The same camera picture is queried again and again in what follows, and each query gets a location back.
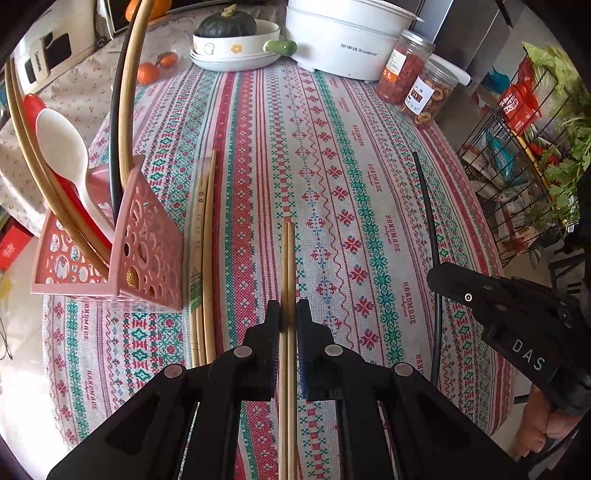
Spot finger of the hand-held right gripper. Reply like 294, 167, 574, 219
427, 263, 509, 325

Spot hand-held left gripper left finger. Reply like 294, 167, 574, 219
46, 299, 283, 480

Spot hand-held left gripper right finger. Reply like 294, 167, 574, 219
296, 298, 530, 480

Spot light wooden chopstick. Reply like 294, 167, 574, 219
4, 62, 100, 274
287, 222, 299, 480
203, 151, 219, 366
196, 150, 217, 368
119, 0, 156, 186
278, 222, 292, 480
9, 59, 112, 267

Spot pink utensil holder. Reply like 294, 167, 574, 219
31, 154, 184, 311

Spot person's right hand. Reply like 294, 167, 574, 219
513, 382, 581, 459

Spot pale printed chopstick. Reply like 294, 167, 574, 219
187, 179, 206, 366

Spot striped patterned tablecloth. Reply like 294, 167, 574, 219
41, 50, 519, 480

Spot blue snack packet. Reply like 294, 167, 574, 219
486, 133, 521, 175

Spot leafy green herbs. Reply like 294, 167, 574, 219
525, 105, 591, 247

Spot red snack bag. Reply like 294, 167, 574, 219
498, 57, 542, 136

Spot red snack jar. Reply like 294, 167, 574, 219
374, 30, 437, 105

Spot napa cabbage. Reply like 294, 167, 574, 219
521, 41, 583, 95

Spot grey refrigerator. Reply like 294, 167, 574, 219
410, 0, 514, 75

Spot white electric pot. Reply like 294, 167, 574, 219
284, 0, 472, 87

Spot red box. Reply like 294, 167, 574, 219
0, 225, 34, 271

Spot white plate stack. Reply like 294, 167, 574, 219
189, 44, 283, 73

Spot white spoon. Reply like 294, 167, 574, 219
35, 108, 115, 232

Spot green kabocha squash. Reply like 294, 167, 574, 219
196, 4, 258, 39

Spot red spoon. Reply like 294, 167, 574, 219
21, 93, 114, 265

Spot large orange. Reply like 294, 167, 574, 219
126, 0, 173, 22

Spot black microwave oven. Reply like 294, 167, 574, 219
102, 0, 197, 37

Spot cream air fryer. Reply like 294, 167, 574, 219
8, 0, 112, 95

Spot black wire rack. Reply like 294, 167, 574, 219
456, 41, 591, 269

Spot dried fruit ring jar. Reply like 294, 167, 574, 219
399, 57, 461, 126

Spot white dish green handle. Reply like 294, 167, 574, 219
192, 19, 298, 59

